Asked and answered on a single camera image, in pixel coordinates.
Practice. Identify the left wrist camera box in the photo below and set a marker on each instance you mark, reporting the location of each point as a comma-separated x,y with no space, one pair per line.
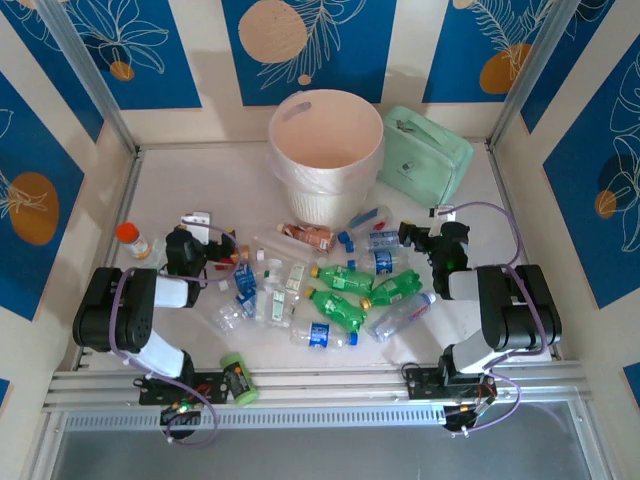
197,222

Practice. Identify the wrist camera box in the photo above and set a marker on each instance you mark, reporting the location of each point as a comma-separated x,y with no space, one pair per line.
197,222
442,212

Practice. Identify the mint green zip pouch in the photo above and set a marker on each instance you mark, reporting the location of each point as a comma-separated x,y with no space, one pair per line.
425,150

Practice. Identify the aluminium corner post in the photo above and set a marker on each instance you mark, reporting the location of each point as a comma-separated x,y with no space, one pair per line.
92,75
527,75

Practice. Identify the capless clear bottle blue label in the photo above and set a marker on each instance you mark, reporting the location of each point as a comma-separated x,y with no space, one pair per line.
244,278

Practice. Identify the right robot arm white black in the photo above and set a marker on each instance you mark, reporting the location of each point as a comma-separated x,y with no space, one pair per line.
520,310

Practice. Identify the black controller board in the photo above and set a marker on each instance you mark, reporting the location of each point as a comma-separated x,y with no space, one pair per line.
462,417
180,416

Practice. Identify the green cylindrical can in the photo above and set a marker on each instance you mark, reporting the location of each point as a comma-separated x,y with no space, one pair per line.
239,380

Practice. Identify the red label tea bottle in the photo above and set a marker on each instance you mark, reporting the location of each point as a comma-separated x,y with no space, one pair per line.
222,266

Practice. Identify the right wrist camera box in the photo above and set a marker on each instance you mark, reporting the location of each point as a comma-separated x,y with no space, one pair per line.
442,212

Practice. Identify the clear bottle blue red label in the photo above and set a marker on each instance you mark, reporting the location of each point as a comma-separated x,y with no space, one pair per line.
372,217

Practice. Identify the orange cap pill bottle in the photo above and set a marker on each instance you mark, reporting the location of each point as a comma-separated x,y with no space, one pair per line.
132,242

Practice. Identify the long clear unlabelled bottle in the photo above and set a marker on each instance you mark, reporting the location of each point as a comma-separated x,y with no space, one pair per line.
275,245

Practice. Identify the brown Nescafe coffee bottle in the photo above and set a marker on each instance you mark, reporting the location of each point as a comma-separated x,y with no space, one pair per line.
310,235

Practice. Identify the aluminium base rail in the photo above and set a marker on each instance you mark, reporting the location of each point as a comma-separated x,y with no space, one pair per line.
325,385

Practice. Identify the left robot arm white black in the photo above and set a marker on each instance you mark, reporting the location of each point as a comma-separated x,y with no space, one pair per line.
130,310

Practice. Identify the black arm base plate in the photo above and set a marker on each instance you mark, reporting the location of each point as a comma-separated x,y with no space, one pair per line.
420,382
210,387

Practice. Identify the large clear bottle white cap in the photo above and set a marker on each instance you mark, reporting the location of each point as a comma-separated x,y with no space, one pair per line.
400,316

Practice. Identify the white plastic bin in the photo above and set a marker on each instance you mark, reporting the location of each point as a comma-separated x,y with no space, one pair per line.
325,130

